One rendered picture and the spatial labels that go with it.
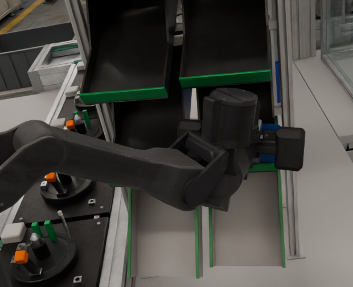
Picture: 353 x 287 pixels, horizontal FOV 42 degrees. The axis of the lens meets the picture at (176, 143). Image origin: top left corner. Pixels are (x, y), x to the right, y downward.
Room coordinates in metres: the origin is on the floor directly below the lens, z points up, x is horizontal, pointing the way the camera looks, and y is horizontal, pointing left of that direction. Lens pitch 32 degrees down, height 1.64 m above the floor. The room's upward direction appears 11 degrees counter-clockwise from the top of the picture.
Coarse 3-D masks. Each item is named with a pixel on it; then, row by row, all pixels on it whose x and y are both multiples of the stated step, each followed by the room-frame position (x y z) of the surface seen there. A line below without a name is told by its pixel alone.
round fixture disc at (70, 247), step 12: (48, 240) 0.77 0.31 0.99; (60, 240) 0.76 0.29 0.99; (60, 252) 0.72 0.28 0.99; (72, 252) 0.72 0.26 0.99; (36, 264) 0.70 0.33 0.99; (48, 264) 0.70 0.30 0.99; (60, 264) 0.69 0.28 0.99; (72, 264) 0.69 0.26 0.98; (24, 276) 0.68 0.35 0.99; (48, 276) 0.66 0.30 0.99; (60, 276) 0.67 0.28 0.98
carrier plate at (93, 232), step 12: (60, 228) 0.83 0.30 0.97; (72, 228) 0.82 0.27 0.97; (84, 228) 0.81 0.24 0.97; (96, 228) 0.80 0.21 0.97; (24, 240) 0.81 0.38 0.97; (84, 240) 0.77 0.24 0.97; (96, 240) 0.76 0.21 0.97; (0, 252) 0.79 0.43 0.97; (12, 252) 0.78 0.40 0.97; (84, 252) 0.73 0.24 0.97; (96, 252) 0.72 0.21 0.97; (84, 264) 0.70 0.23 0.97; (96, 264) 0.69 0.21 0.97; (12, 276) 0.70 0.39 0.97; (72, 276) 0.67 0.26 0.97; (84, 276) 0.66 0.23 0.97; (96, 276) 0.66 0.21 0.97
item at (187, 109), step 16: (176, 32) 0.82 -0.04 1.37; (176, 48) 0.84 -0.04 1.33; (176, 64) 0.84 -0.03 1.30; (176, 80) 0.81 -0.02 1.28; (176, 96) 0.77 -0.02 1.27; (112, 112) 0.73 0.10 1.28; (128, 112) 0.77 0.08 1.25; (144, 112) 0.76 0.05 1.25; (160, 112) 0.75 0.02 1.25; (176, 112) 0.74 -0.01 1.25; (128, 128) 0.74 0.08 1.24; (144, 128) 0.73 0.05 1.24; (160, 128) 0.72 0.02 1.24; (176, 128) 0.71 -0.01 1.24; (128, 144) 0.71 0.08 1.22; (144, 144) 0.70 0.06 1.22; (160, 144) 0.69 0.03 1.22
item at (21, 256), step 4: (20, 248) 0.67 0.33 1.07; (24, 248) 0.67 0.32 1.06; (16, 252) 0.66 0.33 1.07; (20, 252) 0.65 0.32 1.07; (24, 252) 0.65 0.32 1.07; (16, 256) 0.65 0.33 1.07; (20, 256) 0.65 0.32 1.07; (24, 256) 0.65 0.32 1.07; (16, 260) 0.64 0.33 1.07; (20, 260) 0.64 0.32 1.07; (24, 260) 0.64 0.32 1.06; (28, 260) 0.66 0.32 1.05; (24, 264) 0.65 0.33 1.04; (28, 264) 0.65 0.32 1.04; (32, 264) 0.66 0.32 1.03; (28, 268) 0.66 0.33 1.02; (32, 268) 0.66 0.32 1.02; (36, 268) 0.67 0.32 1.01; (32, 272) 0.67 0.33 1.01; (36, 272) 0.67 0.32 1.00
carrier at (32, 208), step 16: (64, 176) 0.97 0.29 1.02; (32, 192) 0.99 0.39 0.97; (48, 192) 0.95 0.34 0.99; (64, 192) 0.92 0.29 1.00; (80, 192) 0.92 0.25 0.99; (96, 192) 0.94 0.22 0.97; (112, 192) 0.92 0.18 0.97; (32, 208) 0.92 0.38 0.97; (48, 208) 0.91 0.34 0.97; (64, 208) 0.90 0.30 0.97; (80, 208) 0.88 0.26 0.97; (96, 208) 0.87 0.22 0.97
